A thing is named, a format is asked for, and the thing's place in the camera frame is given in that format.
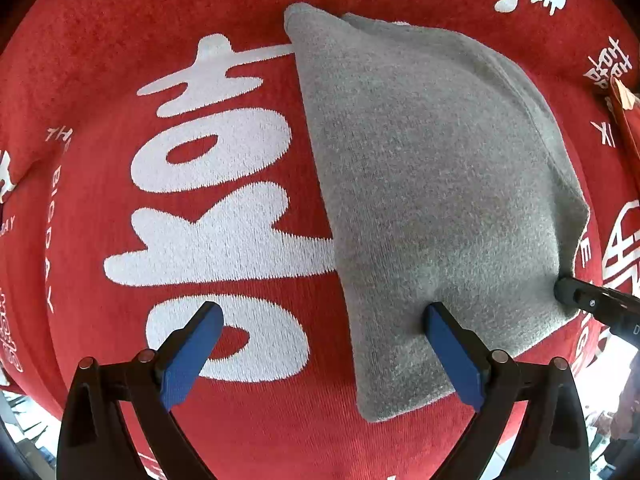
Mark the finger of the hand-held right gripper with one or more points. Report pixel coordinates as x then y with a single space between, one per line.
590 297

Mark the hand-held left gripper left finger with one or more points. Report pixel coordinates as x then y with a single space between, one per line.
187 355

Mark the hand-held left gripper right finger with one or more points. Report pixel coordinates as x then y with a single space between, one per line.
457 355

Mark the grey knitted small garment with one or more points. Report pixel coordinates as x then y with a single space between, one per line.
430 200

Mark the red paper envelope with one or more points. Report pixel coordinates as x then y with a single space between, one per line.
627 120

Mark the red printed blanket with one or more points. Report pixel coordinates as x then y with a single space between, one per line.
150 85

